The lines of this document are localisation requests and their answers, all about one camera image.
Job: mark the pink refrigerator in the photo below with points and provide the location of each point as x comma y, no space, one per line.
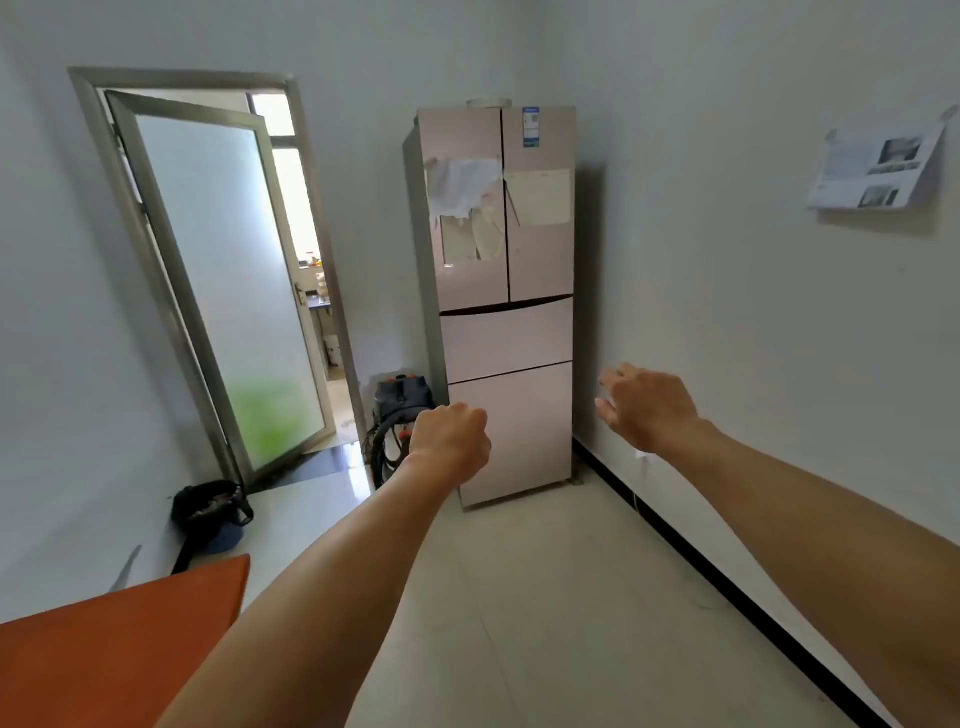
510,337

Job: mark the person's right forearm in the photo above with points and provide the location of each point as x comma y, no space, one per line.
825,555

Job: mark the printed paper notice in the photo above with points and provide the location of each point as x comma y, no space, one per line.
870,172

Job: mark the person's left forearm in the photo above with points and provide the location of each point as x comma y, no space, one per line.
315,615

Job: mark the blue label sticker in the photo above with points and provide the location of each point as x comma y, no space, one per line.
531,127

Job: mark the crumpled white paper sheet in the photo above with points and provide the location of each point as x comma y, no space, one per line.
461,184

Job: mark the frosted glass door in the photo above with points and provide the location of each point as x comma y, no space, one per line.
225,285

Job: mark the yellowish paper sheet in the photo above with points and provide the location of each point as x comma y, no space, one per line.
487,240
540,199

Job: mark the orange wooden table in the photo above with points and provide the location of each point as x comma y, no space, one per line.
112,652

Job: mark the person's left hand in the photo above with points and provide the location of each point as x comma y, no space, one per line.
450,442

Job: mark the blue bin with black liner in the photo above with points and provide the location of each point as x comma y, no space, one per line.
214,517

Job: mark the metal door frame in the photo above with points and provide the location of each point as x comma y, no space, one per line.
187,76

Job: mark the person's right hand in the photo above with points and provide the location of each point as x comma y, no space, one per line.
652,409

